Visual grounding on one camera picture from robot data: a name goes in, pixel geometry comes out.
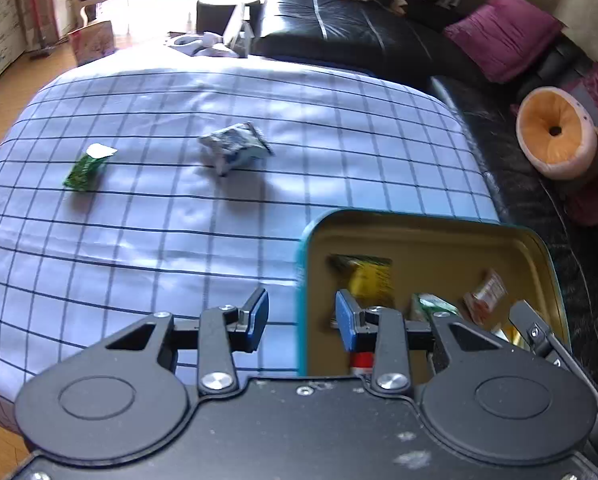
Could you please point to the red white snack packet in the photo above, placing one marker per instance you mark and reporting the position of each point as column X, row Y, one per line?
column 486, row 292

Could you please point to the red stick vacuum cleaner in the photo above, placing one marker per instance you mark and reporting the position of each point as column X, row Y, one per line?
column 41, row 15

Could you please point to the gold silver snack packet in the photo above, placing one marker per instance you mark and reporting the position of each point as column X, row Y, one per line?
column 506, row 334

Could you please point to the plain magenta pillow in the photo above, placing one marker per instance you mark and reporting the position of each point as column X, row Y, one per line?
column 504, row 35

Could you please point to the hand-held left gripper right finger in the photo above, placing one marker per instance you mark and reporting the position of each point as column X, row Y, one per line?
column 346, row 317

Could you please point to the light green snack packet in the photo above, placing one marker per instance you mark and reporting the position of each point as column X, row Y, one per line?
column 429, row 306

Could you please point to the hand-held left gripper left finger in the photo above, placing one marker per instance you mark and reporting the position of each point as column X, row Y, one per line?
column 255, row 317

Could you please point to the black leather sofa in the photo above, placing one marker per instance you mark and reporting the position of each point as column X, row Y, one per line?
column 359, row 30

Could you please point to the donut plush cushion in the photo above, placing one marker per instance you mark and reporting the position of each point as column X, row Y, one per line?
column 554, row 152

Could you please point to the white blue snack packet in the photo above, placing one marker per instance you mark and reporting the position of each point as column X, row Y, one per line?
column 234, row 147

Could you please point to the white slipper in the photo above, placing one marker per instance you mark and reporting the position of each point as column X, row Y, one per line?
column 189, row 45
column 221, row 51

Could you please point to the black ottoman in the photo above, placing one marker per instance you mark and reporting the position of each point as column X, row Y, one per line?
column 216, row 15

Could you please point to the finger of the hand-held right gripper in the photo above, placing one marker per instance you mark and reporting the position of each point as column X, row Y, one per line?
column 534, row 327

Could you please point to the yellow snack packet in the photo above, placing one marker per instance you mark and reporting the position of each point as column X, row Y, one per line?
column 364, row 280

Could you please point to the white open bag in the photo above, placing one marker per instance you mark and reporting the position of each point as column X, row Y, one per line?
column 238, row 30

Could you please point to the gold tin tray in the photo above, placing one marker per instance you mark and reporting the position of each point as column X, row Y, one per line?
column 429, row 240

